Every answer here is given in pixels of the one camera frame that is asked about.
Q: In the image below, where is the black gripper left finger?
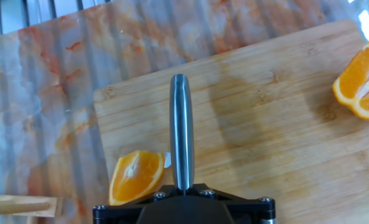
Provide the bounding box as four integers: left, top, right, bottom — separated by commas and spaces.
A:
93, 184, 180, 224

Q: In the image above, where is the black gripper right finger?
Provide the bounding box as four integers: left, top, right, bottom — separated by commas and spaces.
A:
192, 183, 277, 224

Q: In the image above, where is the cut orange piece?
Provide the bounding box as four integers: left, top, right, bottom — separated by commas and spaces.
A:
108, 150, 166, 207
332, 41, 369, 121

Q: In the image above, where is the steel cleaver knife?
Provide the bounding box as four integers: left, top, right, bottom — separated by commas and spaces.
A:
164, 73, 195, 192

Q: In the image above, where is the bamboo cutting board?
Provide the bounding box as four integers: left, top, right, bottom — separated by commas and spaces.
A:
93, 18, 369, 224

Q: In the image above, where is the wooden peg rack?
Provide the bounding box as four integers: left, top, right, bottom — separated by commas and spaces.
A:
0, 194, 63, 218

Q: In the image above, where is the marble pattern plastic mat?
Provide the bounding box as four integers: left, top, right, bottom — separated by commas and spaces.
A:
0, 0, 369, 224

